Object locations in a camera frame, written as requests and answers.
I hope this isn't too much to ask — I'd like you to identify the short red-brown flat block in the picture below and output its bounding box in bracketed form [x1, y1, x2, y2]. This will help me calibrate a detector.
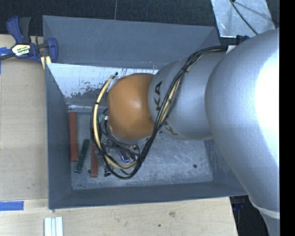
[90, 141, 99, 178]

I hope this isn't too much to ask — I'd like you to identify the grey metal bin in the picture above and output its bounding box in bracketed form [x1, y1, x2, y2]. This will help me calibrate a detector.
[42, 15, 249, 210]

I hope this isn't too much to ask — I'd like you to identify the dark green flat block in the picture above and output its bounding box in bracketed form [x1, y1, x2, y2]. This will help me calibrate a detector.
[74, 138, 90, 174]

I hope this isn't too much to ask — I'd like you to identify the long red-brown flat block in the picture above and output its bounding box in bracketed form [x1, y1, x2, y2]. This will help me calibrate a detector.
[68, 111, 79, 163]

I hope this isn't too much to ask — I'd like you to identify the pale wood board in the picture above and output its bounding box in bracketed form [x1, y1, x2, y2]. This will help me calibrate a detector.
[0, 57, 50, 202]

